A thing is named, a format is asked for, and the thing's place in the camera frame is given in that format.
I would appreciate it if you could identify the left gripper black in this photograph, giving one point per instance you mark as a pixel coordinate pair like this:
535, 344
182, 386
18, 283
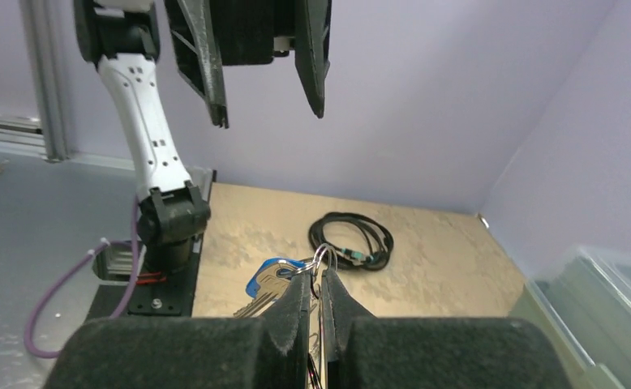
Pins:
206, 35

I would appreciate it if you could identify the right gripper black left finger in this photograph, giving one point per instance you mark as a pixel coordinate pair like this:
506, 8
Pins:
268, 351

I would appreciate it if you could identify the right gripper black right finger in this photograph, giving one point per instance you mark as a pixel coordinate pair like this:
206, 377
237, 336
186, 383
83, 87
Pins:
361, 350

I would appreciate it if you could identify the silver metal key holder plate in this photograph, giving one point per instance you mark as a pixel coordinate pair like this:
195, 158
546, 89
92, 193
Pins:
317, 366

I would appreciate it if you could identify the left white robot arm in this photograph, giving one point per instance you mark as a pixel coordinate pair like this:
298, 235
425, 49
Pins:
121, 39

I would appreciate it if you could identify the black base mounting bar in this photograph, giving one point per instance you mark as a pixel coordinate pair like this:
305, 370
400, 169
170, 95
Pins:
155, 294

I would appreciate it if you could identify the green plastic toolbox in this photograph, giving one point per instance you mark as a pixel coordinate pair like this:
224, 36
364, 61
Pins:
583, 305

